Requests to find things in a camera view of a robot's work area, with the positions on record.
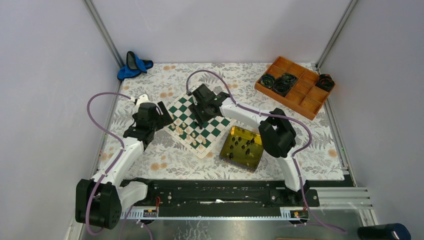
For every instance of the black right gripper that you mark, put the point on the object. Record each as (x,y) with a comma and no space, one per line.
(200,118)

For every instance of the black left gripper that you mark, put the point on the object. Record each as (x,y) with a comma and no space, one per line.
(165,119)

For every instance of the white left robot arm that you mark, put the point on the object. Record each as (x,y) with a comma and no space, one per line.
(101,199)

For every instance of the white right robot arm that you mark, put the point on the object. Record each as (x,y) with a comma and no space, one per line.
(275,130)

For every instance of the green white chess board mat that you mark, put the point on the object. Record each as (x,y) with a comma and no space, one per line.
(200,140)

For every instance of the floral patterned tablecloth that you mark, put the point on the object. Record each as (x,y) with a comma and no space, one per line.
(184,151)

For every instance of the yellow metal tray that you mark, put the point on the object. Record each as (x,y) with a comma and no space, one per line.
(242,148)

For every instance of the blue black cloth glove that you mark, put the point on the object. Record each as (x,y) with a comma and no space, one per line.
(134,67)

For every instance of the black tape roll left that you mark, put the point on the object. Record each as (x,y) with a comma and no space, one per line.
(267,80)

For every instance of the black tape roll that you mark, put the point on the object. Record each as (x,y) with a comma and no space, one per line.
(283,84)
(267,80)
(325,82)

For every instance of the black tape roll middle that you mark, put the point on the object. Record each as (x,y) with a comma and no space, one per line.
(283,84)

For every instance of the orange compartment organizer box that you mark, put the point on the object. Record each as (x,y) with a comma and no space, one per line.
(304,97)

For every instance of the black tape roll right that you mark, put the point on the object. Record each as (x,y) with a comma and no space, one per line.
(325,82)

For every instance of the dark cylinder bottom right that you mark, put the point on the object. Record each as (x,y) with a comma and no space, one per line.
(391,231)

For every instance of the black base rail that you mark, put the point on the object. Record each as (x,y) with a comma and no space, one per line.
(222,198)

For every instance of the aluminium frame post left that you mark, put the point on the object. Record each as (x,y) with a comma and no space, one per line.
(99,23)

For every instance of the aluminium frame post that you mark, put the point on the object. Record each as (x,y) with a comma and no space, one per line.
(336,33)
(99,23)

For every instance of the aluminium frame post right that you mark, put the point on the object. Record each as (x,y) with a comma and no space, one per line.
(336,33)

